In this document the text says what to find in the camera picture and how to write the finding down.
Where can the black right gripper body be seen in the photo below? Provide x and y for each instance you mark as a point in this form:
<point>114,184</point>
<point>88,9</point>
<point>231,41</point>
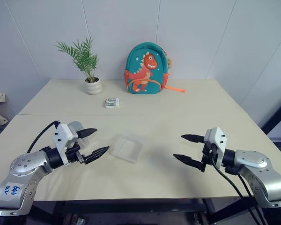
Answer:
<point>207,154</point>

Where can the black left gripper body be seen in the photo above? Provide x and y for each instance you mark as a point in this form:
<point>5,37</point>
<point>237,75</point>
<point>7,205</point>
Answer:
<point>72,154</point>

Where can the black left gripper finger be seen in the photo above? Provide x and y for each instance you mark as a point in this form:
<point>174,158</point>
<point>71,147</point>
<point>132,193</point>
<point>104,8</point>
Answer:
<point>87,132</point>
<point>97,153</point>

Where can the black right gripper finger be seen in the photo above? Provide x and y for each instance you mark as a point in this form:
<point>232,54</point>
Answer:
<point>194,138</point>
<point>189,160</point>

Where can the clear square plastic tray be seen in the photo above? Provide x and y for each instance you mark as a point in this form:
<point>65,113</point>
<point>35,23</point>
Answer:
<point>127,148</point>

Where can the small white green box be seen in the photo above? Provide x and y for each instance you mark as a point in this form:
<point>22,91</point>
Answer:
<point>112,102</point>

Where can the white ribbed plant pot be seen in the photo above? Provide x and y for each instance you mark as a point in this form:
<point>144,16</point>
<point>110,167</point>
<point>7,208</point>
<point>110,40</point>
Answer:
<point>93,86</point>

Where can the green palm plant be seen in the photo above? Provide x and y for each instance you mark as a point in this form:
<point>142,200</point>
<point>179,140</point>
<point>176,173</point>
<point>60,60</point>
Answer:
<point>84,57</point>

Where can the brown fluffy backpack pendant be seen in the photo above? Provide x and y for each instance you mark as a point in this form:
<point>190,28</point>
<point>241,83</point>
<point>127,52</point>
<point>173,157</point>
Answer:
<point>170,62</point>

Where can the black metal stand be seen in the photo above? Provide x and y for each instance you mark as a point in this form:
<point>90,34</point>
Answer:
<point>278,114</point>

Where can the teal dinosaur backpack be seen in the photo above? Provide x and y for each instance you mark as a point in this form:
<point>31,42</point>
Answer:
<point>144,70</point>

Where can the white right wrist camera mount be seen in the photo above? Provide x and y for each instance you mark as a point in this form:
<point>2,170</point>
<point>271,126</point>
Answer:
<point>217,140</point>

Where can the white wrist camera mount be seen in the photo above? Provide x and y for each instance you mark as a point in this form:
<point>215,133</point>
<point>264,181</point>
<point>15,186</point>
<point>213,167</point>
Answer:
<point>62,137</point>
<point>217,140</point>

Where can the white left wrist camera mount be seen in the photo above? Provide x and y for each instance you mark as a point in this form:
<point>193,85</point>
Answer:
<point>62,137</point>

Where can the black table frame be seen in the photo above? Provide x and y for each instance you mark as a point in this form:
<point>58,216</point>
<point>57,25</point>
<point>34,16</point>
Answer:
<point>131,207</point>

